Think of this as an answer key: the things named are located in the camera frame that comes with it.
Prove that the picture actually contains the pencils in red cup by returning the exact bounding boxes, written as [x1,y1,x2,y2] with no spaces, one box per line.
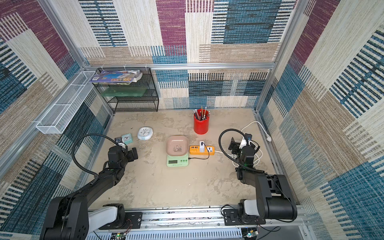
[194,107,210,122]

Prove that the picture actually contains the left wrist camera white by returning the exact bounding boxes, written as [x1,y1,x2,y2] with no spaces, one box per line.
[115,137,128,149]

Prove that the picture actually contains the orange power strip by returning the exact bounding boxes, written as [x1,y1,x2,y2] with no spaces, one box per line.
[189,145,215,156]

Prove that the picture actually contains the round white alarm clock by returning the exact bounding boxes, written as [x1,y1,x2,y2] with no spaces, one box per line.
[137,127,154,141]

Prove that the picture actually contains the black usb charging cable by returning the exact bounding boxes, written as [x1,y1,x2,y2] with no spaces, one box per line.
[187,145,211,161]

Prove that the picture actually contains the white power strip cord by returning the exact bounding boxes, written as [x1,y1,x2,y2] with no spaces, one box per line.
[214,121,273,164]

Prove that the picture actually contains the red pencil cup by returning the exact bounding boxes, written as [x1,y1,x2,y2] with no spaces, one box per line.
[194,117,210,135]

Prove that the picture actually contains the colourful magazine on shelf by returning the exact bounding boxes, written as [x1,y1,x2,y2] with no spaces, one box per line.
[90,70,143,85]

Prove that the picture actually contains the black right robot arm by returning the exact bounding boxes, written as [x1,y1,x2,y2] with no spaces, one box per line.
[218,129,298,225]

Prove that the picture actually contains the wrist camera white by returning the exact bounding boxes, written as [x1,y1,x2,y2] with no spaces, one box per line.
[115,137,128,149]
[239,133,252,149]

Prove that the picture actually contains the white wire wall basket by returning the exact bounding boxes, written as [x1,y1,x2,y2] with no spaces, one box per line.
[36,71,95,135]

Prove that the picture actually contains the green electronic kitchen scale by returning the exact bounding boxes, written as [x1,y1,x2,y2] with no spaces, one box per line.
[167,153,189,167]

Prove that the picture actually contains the small teal square clock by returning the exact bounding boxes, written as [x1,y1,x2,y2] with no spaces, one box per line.
[122,133,133,145]

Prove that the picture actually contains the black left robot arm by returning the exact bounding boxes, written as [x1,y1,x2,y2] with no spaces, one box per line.
[40,141,139,240]

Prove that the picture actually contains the pink panda square bowl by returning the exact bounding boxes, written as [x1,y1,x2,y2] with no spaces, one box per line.
[166,135,189,156]

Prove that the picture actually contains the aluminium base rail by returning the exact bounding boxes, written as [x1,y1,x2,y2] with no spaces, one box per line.
[87,206,316,240]

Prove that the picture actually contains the white usb charger cube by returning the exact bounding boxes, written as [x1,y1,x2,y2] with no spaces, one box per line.
[200,141,206,153]

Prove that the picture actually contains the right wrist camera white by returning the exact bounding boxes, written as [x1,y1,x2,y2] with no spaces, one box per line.
[239,133,252,149]

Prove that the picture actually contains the black wire mesh shelf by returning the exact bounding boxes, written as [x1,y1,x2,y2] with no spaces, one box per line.
[92,67,159,114]

